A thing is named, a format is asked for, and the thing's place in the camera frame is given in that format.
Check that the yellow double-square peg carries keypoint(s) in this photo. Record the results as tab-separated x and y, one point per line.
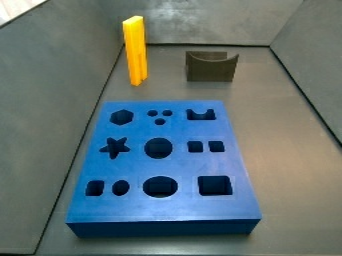
135	49

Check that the blue shape-sorting board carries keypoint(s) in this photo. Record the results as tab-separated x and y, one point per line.
163	173

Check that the black curved stand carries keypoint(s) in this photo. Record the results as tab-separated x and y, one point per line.
210	66

